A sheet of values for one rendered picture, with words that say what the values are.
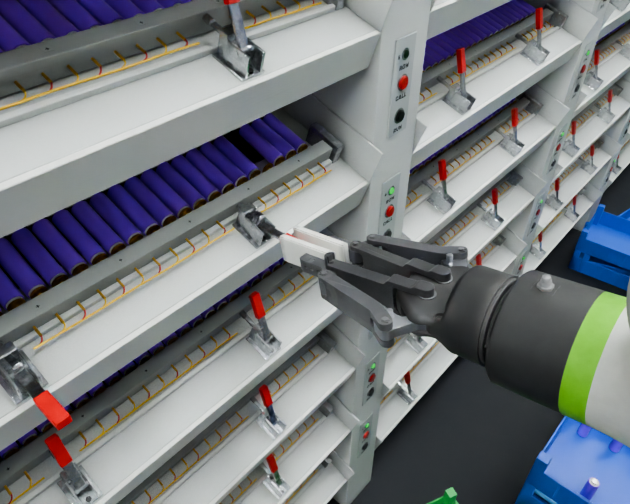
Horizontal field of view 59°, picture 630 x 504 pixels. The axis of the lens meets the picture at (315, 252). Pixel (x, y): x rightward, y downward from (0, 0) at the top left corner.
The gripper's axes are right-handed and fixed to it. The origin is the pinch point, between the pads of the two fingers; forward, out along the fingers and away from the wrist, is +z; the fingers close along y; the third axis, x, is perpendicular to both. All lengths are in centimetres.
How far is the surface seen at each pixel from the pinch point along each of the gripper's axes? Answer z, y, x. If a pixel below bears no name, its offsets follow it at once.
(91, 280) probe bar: 11.0, -17.7, 3.3
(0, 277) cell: 15.6, -23.3, 5.5
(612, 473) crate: -23, 42, -64
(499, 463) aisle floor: 3, 52, -93
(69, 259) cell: 14.1, -17.8, 4.6
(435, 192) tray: 13.0, 42.5, -16.0
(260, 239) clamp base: 7.0, -1.0, -0.1
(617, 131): 17, 158, -48
